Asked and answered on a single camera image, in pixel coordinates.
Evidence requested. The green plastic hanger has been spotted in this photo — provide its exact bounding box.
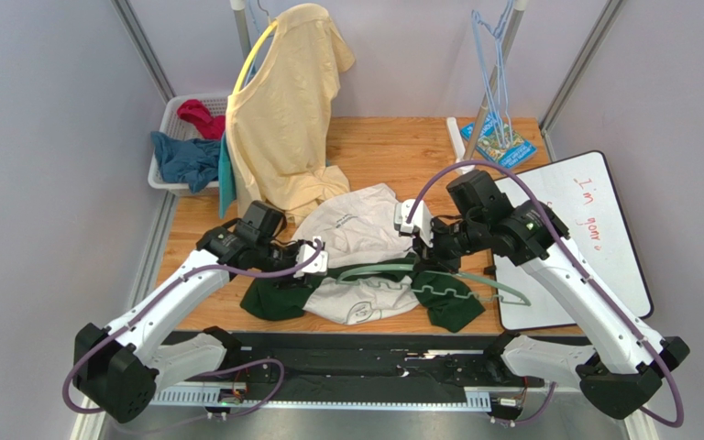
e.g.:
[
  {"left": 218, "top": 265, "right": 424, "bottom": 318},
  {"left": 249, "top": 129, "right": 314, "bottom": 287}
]
[{"left": 335, "top": 263, "right": 533, "bottom": 307}]

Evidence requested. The green and white t-shirt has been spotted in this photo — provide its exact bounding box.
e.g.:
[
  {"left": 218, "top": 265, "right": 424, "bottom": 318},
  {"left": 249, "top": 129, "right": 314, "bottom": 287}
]
[{"left": 240, "top": 183, "right": 485, "bottom": 333}]

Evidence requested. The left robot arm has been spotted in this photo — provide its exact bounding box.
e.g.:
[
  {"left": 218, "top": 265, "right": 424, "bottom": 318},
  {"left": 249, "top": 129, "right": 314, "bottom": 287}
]
[{"left": 61, "top": 202, "right": 328, "bottom": 423}]

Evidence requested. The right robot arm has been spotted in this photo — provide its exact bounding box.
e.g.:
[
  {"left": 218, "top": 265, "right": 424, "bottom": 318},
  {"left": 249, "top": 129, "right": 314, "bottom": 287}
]
[{"left": 393, "top": 167, "right": 689, "bottom": 427}]

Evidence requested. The teal garment on hanger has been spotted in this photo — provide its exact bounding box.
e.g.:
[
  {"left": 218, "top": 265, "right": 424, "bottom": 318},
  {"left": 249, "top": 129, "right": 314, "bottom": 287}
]
[{"left": 217, "top": 134, "right": 237, "bottom": 218}]

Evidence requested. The cream yellow t-shirt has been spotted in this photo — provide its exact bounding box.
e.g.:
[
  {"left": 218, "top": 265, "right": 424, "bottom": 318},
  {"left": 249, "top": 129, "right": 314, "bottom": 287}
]
[{"left": 225, "top": 3, "right": 356, "bottom": 225}]

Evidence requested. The yellow plastic hanger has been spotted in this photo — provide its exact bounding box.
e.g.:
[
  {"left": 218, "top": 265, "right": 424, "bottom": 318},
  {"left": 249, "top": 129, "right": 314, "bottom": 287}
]
[{"left": 233, "top": 19, "right": 279, "bottom": 94}]

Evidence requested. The white clothes rack base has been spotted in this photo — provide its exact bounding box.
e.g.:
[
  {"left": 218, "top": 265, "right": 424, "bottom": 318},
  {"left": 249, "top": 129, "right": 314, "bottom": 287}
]
[{"left": 445, "top": 117, "right": 466, "bottom": 163}]

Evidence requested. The blue garment in basket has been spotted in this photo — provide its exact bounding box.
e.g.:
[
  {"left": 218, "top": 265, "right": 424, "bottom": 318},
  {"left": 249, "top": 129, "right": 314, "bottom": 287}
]
[{"left": 150, "top": 131, "right": 221, "bottom": 193}]

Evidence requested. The red garment in basket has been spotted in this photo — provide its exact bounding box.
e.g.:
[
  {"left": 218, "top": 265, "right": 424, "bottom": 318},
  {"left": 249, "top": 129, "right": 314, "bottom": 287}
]
[{"left": 176, "top": 99, "right": 226, "bottom": 140}]

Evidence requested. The white dry-erase board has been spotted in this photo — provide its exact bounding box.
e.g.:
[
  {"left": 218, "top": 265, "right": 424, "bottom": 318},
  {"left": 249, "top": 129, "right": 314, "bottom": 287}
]
[{"left": 491, "top": 150, "right": 654, "bottom": 332}]

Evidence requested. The white plastic laundry basket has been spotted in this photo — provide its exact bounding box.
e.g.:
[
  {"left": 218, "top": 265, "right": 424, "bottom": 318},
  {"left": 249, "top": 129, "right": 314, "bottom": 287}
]
[{"left": 148, "top": 92, "right": 228, "bottom": 197}]

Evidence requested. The silver clothes rack pole right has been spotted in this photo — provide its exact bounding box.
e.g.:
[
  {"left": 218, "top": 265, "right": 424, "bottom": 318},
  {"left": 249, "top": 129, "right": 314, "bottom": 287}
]
[{"left": 463, "top": 1, "right": 529, "bottom": 160}]

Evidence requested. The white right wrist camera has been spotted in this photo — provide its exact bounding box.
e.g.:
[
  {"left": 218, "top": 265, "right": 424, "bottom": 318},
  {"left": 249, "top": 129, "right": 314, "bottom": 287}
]
[{"left": 393, "top": 199, "right": 434, "bottom": 248}]

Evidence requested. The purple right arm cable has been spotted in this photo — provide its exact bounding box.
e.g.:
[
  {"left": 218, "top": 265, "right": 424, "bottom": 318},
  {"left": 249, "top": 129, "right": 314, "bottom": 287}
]
[{"left": 405, "top": 159, "right": 686, "bottom": 428}]

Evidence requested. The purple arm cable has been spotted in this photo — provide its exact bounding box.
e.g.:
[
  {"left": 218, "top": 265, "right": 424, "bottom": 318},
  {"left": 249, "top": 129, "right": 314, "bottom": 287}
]
[
  {"left": 405, "top": 159, "right": 686, "bottom": 428},
  {"left": 61, "top": 237, "right": 325, "bottom": 423}
]

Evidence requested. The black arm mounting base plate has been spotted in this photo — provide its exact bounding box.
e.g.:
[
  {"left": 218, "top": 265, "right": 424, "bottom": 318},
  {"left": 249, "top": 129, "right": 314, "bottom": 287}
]
[{"left": 221, "top": 332, "right": 545, "bottom": 403}]

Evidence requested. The aluminium frame post right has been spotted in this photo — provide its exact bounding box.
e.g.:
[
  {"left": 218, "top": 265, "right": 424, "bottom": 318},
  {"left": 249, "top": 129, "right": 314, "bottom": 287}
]
[{"left": 539, "top": 0, "right": 628, "bottom": 136}]

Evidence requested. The aluminium frame post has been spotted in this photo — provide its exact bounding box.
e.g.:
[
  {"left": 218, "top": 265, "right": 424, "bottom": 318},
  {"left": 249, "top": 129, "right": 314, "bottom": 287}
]
[
  {"left": 111, "top": 0, "right": 175, "bottom": 102},
  {"left": 539, "top": 0, "right": 628, "bottom": 136}
]

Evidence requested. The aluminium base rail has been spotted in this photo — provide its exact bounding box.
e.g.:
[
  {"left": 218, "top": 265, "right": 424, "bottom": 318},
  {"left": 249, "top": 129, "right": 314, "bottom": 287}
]
[{"left": 71, "top": 344, "right": 658, "bottom": 440}]

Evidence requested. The blue wire hanger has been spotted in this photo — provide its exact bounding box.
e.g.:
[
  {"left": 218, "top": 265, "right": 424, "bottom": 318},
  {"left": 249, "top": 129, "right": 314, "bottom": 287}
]
[{"left": 469, "top": 1, "right": 515, "bottom": 147}]

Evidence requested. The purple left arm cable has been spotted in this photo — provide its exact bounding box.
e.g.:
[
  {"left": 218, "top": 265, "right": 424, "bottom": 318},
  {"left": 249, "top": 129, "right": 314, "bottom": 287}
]
[{"left": 61, "top": 237, "right": 325, "bottom": 423}]

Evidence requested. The aluminium frame post left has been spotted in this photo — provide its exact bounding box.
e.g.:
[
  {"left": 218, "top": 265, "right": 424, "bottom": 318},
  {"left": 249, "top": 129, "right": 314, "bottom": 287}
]
[{"left": 111, "top": 0, "right": 175, "bottom": 102}]

